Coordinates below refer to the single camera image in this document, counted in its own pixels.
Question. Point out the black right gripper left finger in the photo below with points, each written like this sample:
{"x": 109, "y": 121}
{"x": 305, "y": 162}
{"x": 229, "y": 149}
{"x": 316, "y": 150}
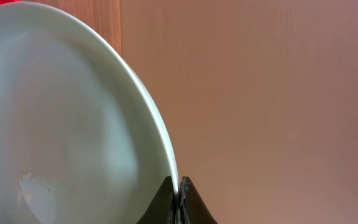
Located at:
{"x": 161, "y": 208}

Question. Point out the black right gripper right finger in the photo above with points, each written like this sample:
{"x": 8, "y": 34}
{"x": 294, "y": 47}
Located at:
{"x": 192, "y": 208}

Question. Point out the teal plate top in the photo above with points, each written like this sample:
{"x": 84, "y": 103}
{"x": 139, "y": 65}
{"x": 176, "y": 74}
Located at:
{"x": 81, "y": 139}

